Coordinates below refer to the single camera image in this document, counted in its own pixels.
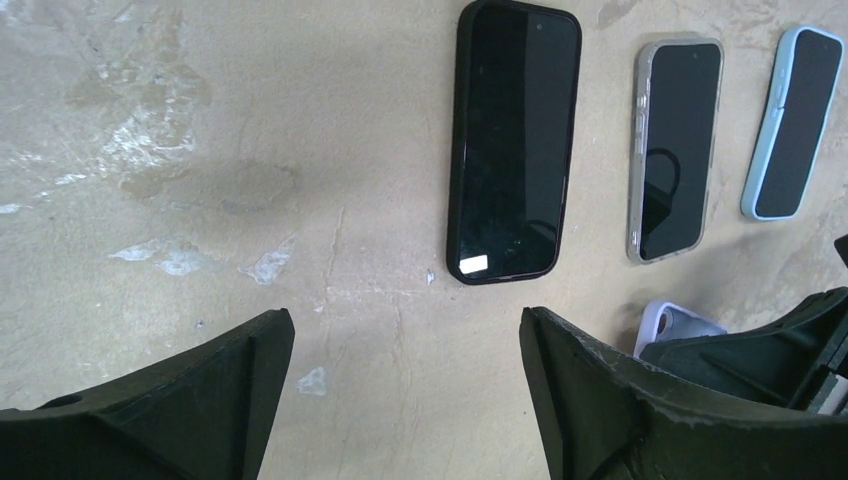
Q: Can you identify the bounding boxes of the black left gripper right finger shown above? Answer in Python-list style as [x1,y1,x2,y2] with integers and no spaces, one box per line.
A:
[519,307,847,479]

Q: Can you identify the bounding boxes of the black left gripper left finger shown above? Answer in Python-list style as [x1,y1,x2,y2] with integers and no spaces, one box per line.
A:
[1,309,295,479]

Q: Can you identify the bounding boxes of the black phone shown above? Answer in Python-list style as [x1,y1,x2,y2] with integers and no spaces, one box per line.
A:
[627,36,723,265]

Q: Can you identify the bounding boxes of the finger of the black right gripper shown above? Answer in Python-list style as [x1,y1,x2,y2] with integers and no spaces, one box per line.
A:
[640,287,847,408]

